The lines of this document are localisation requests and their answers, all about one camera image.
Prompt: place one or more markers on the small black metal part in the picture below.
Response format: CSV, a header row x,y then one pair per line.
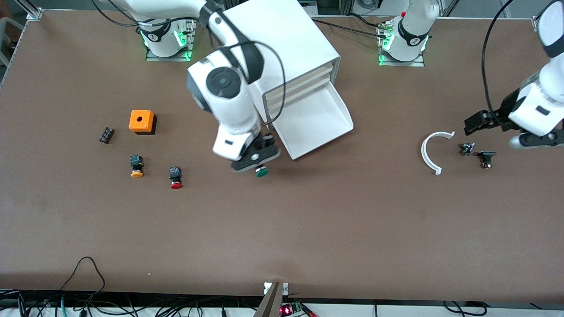
x,y
467,149

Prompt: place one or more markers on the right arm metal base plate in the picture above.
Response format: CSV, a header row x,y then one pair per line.
x,y
167,58

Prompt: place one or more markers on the white curved plastic arc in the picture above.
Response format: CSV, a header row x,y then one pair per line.
x,y
424,152

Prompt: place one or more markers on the yellow push button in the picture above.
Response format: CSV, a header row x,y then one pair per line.
x,y
136,174

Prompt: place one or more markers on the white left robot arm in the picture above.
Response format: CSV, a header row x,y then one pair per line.
x,y
414,26

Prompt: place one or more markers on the grey camera stand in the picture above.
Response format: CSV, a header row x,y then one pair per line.
x,y
271,304

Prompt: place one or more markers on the white closed drawer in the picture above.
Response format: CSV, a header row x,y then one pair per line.
x,y
304,89
302,98
304,79

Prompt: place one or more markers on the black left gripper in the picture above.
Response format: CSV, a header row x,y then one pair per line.
x,y
505,113

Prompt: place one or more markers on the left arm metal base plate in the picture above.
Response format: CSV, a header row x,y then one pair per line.
x,y
414,64

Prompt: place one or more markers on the small black terminal block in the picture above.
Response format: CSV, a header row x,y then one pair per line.
x,y
106,135

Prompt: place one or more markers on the white drawer cabinet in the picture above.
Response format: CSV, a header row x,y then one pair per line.
x,y
291,35

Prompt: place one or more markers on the orange box with hole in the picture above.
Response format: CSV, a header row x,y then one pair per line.
x,y
141,121

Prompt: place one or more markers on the aluminium frame profile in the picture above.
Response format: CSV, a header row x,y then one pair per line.
x,y
35,14
536,23

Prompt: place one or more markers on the black switch part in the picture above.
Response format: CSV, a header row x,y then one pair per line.
x,y
486,155

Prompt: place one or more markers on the red push button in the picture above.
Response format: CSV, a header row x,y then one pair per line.
x,y
176,185

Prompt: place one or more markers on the circuit board with red light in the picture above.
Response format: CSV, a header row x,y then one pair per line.
x,y
286,310

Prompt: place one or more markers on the white drawer with button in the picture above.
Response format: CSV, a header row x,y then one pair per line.
x,y
315,123

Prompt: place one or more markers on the green push button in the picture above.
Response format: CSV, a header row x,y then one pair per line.
x,y
262,173

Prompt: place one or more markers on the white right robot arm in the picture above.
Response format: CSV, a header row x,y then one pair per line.
x,y
229,105

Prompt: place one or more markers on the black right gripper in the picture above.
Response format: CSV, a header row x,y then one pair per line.
x,y
257,144

